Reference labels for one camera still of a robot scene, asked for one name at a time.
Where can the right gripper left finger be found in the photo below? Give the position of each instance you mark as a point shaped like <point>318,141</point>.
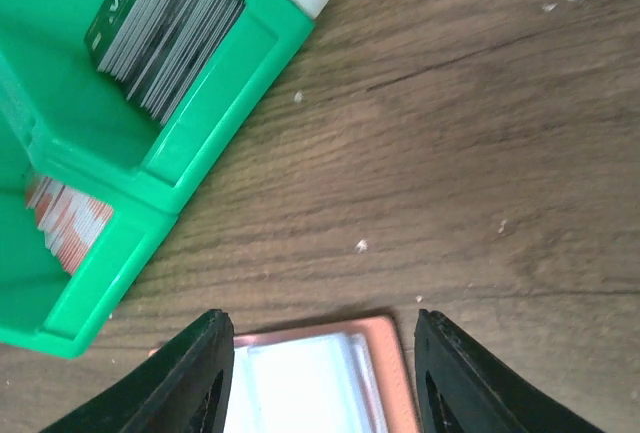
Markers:
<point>183,387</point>

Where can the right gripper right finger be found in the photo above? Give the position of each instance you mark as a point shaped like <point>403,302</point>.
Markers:
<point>463,387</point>

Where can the pink leather card holder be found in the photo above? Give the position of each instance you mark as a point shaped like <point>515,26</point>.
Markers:
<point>347,376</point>

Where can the red white card stack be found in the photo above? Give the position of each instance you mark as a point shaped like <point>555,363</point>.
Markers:
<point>70,220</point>

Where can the black card stack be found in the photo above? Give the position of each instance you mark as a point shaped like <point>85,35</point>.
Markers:
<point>155,49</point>

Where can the left green bin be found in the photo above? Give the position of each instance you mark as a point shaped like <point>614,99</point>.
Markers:
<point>45,309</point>

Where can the green bin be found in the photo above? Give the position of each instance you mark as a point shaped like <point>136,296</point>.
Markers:
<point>45,309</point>
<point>74,124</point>

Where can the middle green bin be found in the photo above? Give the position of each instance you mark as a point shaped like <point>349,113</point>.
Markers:
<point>74,124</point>

